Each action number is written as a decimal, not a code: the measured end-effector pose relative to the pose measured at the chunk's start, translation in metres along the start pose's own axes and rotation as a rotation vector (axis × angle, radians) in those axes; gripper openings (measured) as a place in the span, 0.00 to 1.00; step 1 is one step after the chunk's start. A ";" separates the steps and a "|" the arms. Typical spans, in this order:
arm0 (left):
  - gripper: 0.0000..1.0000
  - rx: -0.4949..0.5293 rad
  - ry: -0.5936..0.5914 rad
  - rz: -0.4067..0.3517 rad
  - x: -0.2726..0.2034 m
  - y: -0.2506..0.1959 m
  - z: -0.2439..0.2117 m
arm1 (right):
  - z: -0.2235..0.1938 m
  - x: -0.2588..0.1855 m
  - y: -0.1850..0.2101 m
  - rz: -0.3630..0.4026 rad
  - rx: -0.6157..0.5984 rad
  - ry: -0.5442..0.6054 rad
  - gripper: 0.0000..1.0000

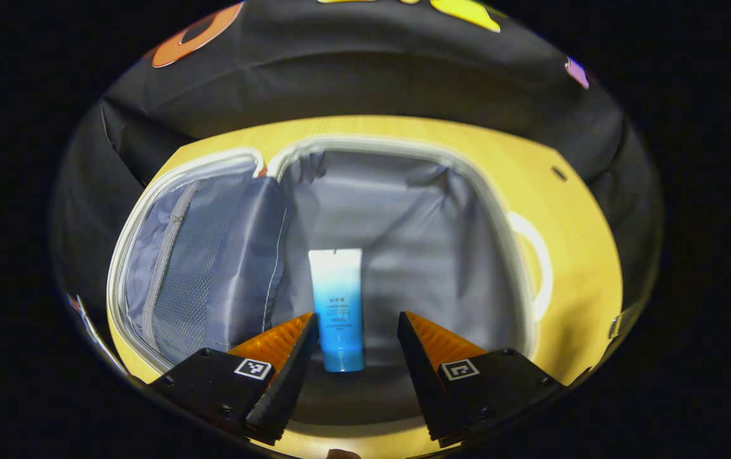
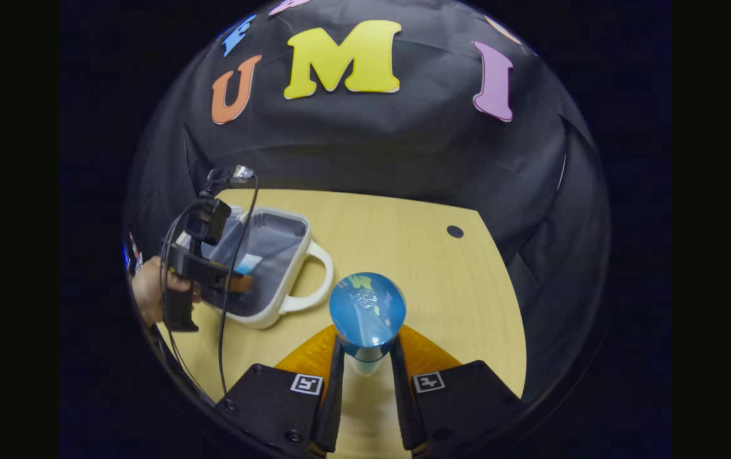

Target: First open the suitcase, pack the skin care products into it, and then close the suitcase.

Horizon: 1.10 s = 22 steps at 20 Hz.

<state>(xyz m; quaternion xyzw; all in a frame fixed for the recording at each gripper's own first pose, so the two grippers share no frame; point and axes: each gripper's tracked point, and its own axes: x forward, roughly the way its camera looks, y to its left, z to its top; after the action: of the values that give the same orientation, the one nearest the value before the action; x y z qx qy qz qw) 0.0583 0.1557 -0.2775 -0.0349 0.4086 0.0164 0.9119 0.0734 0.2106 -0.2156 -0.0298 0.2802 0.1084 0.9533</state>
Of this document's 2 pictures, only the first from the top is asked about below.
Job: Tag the black table grommet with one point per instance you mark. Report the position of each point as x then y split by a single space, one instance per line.
559 173

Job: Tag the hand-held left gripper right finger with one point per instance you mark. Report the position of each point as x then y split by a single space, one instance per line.
420 376

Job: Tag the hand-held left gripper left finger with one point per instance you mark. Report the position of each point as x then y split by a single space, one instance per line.
292 376

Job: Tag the white blue cream tube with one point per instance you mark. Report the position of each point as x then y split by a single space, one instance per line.
338 306

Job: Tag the black backdrop cloth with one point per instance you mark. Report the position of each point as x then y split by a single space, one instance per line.
340 83

